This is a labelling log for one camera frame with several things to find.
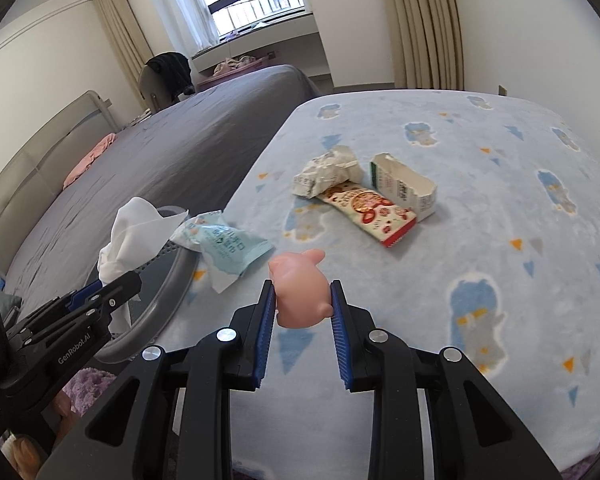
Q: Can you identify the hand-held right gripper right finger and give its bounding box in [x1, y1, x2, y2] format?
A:
[330, 280, 563, 480]

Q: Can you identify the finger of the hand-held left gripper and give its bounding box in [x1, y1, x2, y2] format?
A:
[29, 280, 104, 324]
[7, 270, 143, 345]

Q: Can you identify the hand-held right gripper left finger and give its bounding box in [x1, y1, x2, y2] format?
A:
[36, 279, 277, 480]

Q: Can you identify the grey perforated plastic basket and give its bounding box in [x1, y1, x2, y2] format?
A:
[87, 205, 201, 363]

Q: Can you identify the pink pig toy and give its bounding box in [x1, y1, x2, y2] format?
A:
[268, 248, 328, 328]

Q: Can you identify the light blue wet wipes packet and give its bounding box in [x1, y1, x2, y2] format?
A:
[170, 211, 274, 293]

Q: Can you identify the red patterned snack wrapper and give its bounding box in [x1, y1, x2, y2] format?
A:
[320, 183, 418, 250]

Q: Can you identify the green and white carton box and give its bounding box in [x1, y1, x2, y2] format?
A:
[370, 152, 438, 222]

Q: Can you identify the lined paper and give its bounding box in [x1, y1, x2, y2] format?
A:
[292, 145, 366, 200]

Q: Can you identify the purple fluffy rug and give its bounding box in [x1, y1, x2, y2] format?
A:
[60, 367, 116, 413]

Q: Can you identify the pink cloth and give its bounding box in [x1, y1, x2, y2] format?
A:
[62, 132, 117, 188]

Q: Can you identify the light blue printed blanket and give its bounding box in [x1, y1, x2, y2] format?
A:
[177, 89, 600, 480]

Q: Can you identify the grey bed headboard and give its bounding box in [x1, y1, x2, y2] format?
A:
[0, 90, 118, 233]

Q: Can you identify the bed with grey sheet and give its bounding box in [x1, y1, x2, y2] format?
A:
[0, 64, 321, 306]

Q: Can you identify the brown chair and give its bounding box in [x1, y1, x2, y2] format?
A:
[139, 60, 162, 111]

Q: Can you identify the black jacket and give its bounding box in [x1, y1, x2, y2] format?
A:
[145, 51, 193, 98]

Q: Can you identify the beige curtain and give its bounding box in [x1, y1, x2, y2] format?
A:
[380, 0, 466, 92]
[92, 0, 156, 116]

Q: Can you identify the beige clothes pile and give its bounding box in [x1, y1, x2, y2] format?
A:
[214, 57, 253, 76]

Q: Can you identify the grey window ledge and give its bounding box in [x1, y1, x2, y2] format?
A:
[190, 10, 336, 88]

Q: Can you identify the white sheer curtain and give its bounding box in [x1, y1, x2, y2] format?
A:
[152, 0, 221, 51]

